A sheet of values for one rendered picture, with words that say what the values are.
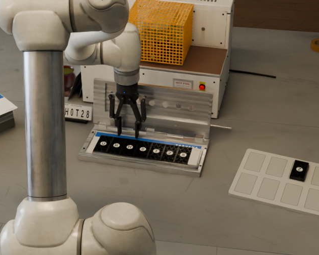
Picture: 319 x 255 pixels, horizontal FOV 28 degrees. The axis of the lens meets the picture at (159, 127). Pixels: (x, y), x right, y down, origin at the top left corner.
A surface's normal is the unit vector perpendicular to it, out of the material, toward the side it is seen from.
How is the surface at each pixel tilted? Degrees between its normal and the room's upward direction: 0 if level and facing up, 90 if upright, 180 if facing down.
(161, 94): 79
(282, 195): 0
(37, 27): 65
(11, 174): 0
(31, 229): 55
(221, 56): 0
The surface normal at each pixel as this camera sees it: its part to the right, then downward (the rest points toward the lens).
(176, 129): -0.22, 0.38
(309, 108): 0.00, -0.82
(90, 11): -0.36, 0.72
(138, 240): 0.63, 0.05
